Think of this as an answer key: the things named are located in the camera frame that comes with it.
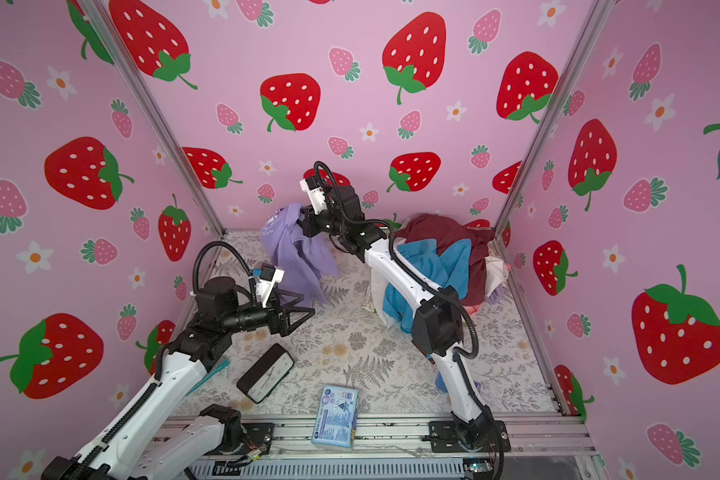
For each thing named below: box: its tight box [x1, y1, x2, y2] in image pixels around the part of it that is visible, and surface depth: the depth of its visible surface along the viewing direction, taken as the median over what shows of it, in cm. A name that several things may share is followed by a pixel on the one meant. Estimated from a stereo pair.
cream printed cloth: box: [361, 282, 389, 314], surface depth 99 cm
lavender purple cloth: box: [260, 203, 340, 305], surface depth 79 cm
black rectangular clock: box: [236, 343, 294, 404], surface depth 80 cm
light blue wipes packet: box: [311, 385, 358, 448], surface depth 74 cm
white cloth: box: [484, 256, 509, 297], surface depth 94 cm
